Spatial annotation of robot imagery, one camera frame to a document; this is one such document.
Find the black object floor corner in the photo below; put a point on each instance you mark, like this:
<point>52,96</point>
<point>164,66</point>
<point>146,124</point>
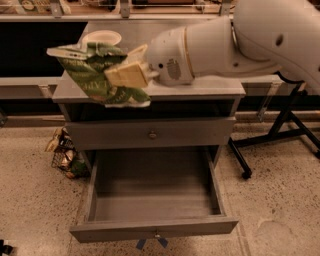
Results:
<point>5,249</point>

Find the black stand with tray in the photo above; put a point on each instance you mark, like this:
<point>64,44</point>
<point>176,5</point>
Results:
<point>274,133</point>

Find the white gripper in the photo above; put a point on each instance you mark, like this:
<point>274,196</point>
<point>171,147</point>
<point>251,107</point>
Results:
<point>167,55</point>

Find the blue tape strips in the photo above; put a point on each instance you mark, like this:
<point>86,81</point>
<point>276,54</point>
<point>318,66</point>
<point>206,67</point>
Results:
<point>142,243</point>

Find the wire basket with snacks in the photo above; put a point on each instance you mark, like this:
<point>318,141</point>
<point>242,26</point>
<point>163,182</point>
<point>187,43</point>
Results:
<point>65,156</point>

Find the closed grey upper drawer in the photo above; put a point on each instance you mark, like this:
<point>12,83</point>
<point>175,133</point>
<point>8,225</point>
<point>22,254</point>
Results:
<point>124,134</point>

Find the white ceramic bowl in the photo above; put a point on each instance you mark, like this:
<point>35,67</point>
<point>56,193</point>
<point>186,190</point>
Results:
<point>101,36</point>

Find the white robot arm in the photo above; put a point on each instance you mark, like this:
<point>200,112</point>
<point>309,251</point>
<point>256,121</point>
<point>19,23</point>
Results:
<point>262,37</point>

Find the open grey bottom drawer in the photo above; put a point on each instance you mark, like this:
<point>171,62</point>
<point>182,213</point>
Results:
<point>153,193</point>

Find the green jalapeno chip bag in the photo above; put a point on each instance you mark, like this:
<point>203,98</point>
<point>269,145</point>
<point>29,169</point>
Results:
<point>86,68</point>

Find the grey wooden drawer cabinet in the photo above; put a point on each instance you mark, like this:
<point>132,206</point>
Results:
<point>184,110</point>

